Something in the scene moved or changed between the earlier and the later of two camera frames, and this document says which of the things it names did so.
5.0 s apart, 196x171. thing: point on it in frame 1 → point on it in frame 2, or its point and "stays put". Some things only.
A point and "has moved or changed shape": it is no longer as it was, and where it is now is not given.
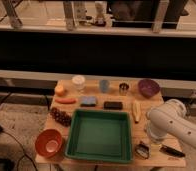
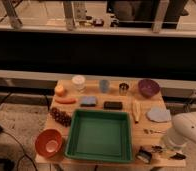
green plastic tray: (101, 136) stays put
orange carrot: (66, 100) stays put
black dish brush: (142, 150) has moved or changed shape
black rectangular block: (113, 105) stays put
